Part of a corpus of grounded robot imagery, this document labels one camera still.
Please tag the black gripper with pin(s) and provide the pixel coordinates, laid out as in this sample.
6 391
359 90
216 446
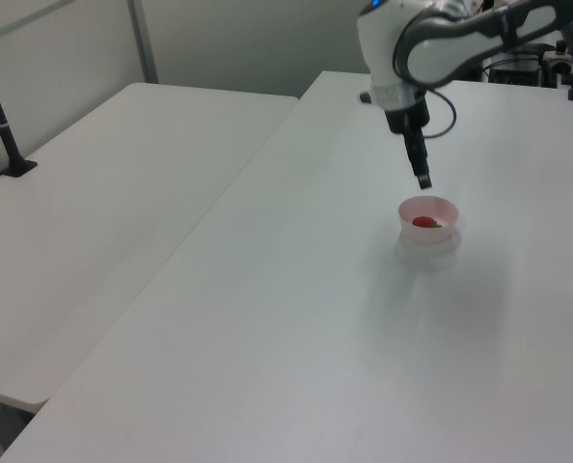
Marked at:
407 118

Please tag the white side table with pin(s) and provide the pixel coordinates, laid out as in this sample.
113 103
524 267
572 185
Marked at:
98 217

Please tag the black electronics box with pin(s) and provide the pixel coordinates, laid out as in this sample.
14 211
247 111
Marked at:
513 72

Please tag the pink plastic bowl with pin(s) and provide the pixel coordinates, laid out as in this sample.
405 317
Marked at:
431 236

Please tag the grey partition post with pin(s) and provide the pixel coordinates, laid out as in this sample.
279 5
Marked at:
142 43

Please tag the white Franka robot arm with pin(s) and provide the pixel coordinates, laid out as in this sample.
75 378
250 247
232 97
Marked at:
383 43

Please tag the red strawberry with green leaves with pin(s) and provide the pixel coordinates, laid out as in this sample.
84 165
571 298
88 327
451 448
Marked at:
421 221

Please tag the black camera pole with base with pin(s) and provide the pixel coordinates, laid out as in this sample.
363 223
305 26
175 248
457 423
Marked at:
2 130

